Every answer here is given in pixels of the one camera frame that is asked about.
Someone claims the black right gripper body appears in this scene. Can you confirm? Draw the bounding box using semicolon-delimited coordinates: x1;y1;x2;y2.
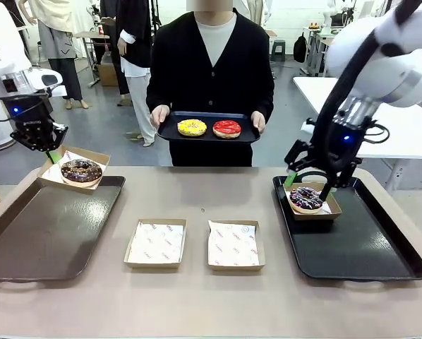
320;118;370;169

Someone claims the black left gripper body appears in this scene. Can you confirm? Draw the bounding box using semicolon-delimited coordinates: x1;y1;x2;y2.
3;94;55;142

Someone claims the chocolate donut with sprinkles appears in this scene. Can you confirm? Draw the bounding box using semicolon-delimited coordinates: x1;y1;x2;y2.
60;158;103;187

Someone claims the cardboard box with purple donut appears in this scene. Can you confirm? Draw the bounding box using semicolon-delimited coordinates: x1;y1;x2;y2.
283;182;342;222

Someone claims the purple striped chocolate donut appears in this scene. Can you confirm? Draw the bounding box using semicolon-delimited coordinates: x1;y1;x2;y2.
289;186;325;215

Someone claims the cardboard box with chocolate donut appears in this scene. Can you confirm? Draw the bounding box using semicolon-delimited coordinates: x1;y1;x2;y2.
37;144;111;196

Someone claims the red glazed donut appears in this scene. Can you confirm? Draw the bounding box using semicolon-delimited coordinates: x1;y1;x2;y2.
212;119;242;139

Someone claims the small black tray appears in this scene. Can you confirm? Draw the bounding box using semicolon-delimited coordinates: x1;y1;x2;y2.
157;111;261;144

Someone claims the yellow glazed donut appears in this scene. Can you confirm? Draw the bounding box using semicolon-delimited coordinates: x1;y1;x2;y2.
176;119;208;138

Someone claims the person's right forearm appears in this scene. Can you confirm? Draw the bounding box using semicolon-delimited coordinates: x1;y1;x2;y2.
145;66;173;110

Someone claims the person's left forearm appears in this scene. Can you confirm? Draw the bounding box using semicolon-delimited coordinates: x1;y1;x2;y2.
248;70;276;116

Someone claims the brown serving tray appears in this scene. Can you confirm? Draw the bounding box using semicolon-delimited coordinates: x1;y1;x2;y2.
0;174;126;283

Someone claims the person's left hand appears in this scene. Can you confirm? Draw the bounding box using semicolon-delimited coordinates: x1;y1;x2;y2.
250;110;267;133

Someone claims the person's right hand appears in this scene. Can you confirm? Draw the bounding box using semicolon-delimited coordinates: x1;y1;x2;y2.
150;105;171;133

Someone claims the white table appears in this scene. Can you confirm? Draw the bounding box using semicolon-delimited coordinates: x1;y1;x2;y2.
292;76;422;191

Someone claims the brown cardboard carton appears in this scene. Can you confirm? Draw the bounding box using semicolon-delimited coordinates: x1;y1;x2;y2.
97;62;119;88

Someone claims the person in black cardigan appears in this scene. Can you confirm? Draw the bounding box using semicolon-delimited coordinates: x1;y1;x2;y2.
145;0;276;167

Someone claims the wooden background table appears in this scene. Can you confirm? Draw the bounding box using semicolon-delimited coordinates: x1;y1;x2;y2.
73;30;110;89

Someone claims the black backpack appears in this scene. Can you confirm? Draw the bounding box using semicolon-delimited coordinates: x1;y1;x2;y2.
293;32;308;64

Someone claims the grey stool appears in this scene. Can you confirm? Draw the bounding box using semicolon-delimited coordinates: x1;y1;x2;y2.
270;38;287;61

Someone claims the grey background desk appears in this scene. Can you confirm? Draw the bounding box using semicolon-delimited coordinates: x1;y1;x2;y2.
304;26;331;77

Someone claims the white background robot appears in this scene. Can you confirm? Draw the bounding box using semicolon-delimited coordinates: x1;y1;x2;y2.
322;0;343;36

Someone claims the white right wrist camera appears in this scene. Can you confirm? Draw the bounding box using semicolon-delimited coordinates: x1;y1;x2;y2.
300;119;318;135

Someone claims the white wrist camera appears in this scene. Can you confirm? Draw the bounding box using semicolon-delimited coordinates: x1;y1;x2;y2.
300;119;318;135
30;69;64;98

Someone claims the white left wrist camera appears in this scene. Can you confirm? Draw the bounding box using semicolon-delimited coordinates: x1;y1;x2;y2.
30;69;64;98

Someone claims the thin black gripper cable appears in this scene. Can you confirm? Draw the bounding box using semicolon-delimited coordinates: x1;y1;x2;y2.
364;121;391;145

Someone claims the black serving tray with handles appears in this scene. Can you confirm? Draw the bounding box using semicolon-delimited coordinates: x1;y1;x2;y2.
272;172;422;282

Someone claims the thick black right arm hose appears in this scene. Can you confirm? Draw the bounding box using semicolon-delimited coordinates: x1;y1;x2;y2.
308;0;422;174

